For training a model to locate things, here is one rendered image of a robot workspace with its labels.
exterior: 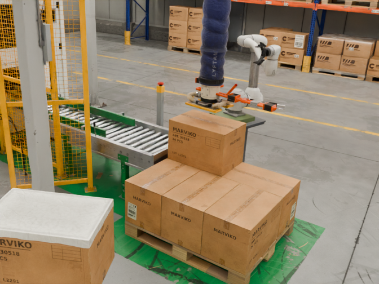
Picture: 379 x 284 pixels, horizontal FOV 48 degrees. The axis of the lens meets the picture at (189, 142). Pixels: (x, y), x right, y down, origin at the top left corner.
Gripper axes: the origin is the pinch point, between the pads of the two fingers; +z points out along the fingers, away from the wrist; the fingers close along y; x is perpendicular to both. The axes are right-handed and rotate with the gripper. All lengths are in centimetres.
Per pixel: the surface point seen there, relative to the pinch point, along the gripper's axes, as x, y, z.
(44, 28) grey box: 128, -16, 121
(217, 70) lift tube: 21.3, 13.6, 26.5
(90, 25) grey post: 357, 24, -119
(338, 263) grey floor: -106, 158, 14
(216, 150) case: 7, 80, 40
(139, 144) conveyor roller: 105, 105, 34
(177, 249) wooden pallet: -1, 148, 99
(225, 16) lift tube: 18.4, -31.4, 24.3
